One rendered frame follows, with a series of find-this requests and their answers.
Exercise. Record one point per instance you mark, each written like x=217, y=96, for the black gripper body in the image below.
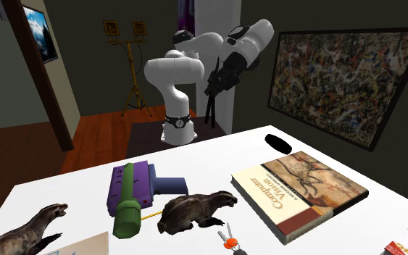
x=223, y=78

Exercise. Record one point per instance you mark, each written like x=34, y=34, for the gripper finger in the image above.
x=208, y=110
x=213, y=114

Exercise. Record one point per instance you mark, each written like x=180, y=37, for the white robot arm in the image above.
x=175, y=70

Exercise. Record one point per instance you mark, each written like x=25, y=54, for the black oval object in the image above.
x=277, y=143

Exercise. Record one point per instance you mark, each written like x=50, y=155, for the dark robot stand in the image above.
x=143, y=139

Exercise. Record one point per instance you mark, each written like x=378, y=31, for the yellow tripod work light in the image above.
x=130, y=63

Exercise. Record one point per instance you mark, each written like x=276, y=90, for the brown badger figure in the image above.
x=23, y=235
x=193, y=210

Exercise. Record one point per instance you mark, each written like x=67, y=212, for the purple and green toy gun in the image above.
x=129, y=190

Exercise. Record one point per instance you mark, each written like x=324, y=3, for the book with cave painting cover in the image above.
x=295, y=194

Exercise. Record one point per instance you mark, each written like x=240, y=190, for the yellow pencil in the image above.
x=151, y=215

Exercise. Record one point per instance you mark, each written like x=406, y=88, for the silver keys with orange tag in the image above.
x=229, y=242

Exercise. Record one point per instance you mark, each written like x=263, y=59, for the framed mountain landscape picture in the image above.
x=41, y=33

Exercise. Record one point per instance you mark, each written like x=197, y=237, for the beige cardboard box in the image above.
x=83, y=245

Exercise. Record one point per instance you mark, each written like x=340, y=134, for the large abstract wall painting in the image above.
x=341, y=81

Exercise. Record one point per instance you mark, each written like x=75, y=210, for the dark brown door frame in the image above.
x=36, y=74

